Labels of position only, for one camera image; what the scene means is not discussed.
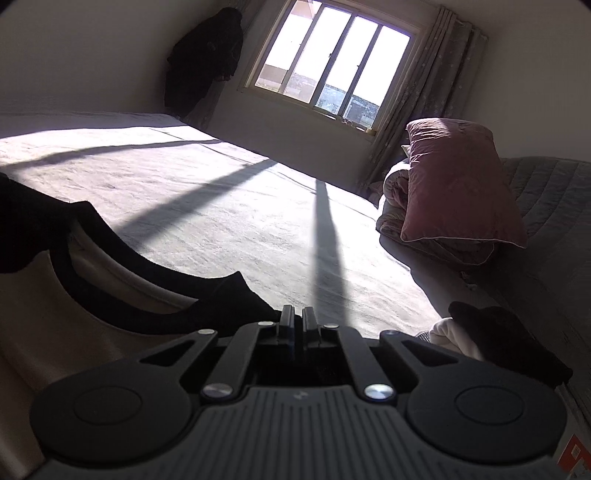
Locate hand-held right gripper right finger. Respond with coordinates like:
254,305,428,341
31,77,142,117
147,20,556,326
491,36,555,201
301,306,456,404

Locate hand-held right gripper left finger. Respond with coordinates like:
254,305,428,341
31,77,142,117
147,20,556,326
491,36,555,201
139,305,297,403

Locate black fleece-lined pants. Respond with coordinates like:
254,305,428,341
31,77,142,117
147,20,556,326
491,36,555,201
0,173,283,480

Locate white garment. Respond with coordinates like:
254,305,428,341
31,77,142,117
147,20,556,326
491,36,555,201
418,316,485,363

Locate folded grey pink duvet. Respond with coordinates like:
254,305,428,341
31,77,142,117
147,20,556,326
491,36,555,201
375,157,497,278

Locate black cloth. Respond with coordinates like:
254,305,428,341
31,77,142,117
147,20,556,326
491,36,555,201
448,301,573,388

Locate maroon pillow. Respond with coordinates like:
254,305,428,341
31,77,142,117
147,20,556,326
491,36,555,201
399,117,529,252

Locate grey quilted headboard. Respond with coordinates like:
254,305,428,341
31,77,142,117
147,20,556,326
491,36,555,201
501,156,591,416

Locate dark hanging coat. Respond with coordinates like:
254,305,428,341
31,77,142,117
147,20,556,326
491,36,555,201
165,7,245,118

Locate red white object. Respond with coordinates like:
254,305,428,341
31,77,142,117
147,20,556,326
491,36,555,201
556,434,585,478

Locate window with white frame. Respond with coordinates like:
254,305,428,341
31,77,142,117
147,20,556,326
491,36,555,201
238,0,423,137

